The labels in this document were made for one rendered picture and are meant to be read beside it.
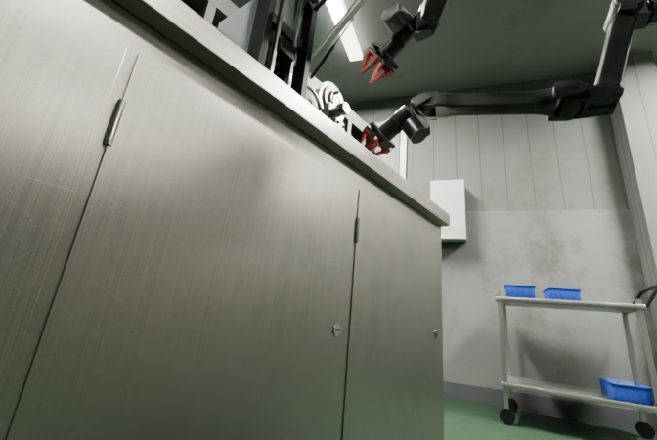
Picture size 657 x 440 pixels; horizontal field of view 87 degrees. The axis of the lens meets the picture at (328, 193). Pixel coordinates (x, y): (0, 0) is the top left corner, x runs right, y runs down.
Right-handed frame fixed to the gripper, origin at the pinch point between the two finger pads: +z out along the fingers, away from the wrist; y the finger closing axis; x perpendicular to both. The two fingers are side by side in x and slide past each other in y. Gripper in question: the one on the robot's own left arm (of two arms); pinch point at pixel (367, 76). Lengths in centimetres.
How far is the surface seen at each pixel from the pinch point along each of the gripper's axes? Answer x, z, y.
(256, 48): -15.0, 14.8, -43.5
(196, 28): -43, 15, -65
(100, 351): -71, 42, -65
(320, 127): -44, 16, -39
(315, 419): -79, 49, -29
